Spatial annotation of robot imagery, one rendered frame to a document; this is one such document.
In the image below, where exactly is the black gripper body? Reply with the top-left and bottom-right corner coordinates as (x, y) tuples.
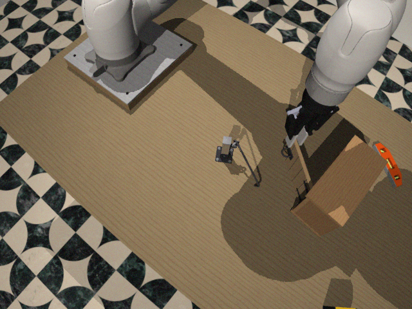
(297, 88), (336, 118)

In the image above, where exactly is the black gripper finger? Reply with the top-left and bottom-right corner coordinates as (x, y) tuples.
(285, 105), (315, 148)
(296, 105), (339, 145)

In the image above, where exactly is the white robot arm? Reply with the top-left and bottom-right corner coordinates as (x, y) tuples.
(82, 0), (407, 106)

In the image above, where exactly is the orange spirit level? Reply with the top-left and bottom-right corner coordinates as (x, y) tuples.
(372, 143), (402, 188)

